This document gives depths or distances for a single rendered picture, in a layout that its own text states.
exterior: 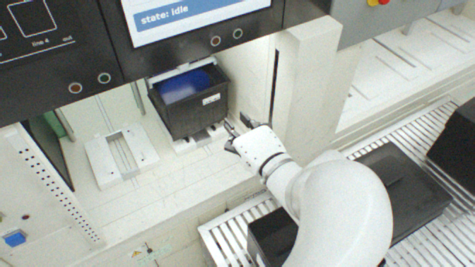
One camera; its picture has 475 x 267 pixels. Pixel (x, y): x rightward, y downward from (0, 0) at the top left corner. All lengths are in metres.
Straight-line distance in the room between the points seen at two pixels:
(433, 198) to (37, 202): 1.12
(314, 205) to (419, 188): 0.94
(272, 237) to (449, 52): 1.24
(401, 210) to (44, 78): 1.02
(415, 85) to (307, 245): 1.35
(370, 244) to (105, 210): 0.94
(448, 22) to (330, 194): 1.86
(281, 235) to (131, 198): 0.50
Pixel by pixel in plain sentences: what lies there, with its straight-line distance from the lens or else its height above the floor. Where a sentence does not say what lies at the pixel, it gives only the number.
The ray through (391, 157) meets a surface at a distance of 1.29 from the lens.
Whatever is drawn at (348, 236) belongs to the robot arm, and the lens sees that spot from 0.30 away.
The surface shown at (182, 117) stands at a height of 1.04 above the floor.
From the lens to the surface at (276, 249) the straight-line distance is 1.12.
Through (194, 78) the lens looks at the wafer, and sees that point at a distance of 1.13.
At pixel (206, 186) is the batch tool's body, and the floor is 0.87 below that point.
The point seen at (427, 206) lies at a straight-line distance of 1.23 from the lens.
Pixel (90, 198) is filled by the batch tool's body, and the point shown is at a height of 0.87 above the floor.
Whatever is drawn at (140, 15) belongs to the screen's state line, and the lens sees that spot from 0.59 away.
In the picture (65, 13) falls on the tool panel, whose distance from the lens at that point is 0.57.
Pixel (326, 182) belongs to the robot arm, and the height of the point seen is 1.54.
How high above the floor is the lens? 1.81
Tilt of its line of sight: 50 degrees down
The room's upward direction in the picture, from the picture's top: straight up
